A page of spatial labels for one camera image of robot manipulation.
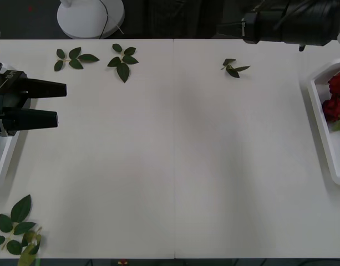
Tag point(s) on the large dark green leaf twig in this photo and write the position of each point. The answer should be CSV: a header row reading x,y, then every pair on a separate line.
x,y
21,209

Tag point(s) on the person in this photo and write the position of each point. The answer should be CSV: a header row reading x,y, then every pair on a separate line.
x,y
172,19

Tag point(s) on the small dark green leaf twig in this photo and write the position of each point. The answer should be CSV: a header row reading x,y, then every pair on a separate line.
x,y
233,72

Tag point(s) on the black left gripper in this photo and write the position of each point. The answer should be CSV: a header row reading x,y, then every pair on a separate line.
x,y
9,91

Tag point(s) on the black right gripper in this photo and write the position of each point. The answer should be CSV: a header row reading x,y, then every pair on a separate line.
x,y
251,27

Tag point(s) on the pale green leaf twig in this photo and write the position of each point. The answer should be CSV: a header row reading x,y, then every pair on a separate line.
x,y
27,256

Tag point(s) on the white round stand base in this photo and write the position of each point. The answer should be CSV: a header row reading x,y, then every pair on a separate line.
x,y
83,25

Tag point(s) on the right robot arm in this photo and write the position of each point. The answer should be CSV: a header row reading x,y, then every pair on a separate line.
x,y
303,25

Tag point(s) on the shallow white box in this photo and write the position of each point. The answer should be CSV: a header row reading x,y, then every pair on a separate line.
x,y
3,160
339,155

